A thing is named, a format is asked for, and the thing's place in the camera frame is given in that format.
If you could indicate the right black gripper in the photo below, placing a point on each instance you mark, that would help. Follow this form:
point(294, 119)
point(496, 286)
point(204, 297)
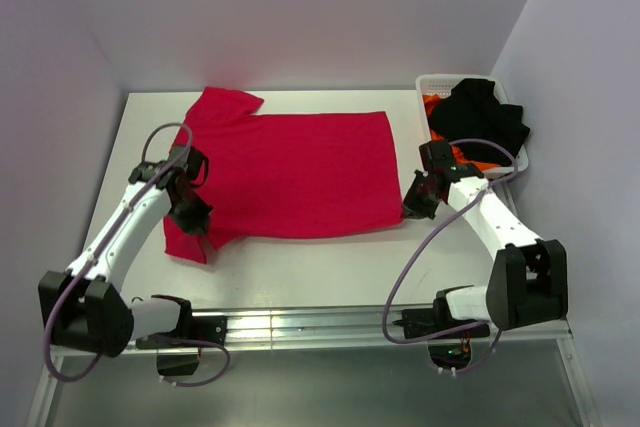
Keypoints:
point(411, 203)

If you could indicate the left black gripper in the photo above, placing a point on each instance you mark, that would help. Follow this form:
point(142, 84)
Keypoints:
point(197, 224)

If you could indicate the black t shirt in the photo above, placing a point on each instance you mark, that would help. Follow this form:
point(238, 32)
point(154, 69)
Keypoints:
point(473, 114)

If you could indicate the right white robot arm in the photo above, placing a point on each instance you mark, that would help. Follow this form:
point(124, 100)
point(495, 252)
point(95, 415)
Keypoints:
point(528, 281)

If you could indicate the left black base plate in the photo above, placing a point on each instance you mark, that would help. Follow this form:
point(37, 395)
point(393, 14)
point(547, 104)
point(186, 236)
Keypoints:
point(199, 331)

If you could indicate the red t shirt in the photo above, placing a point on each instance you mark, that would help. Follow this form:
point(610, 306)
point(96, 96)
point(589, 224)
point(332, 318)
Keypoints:
point(292, 176)

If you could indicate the white plastic basket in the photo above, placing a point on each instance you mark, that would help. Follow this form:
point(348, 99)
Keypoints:
point(442, 84)

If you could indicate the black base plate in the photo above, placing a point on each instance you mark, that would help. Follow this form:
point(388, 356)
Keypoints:
point(199, 331)
point(422, 322)

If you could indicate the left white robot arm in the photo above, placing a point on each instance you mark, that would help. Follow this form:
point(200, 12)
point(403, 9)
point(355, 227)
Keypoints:
point(82, 308)

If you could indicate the aluminium rail frame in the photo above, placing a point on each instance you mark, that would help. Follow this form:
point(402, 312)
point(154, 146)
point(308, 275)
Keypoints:
point(328, 293)

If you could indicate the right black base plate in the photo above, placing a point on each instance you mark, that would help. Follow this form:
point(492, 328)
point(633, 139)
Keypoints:
point(422, 322)

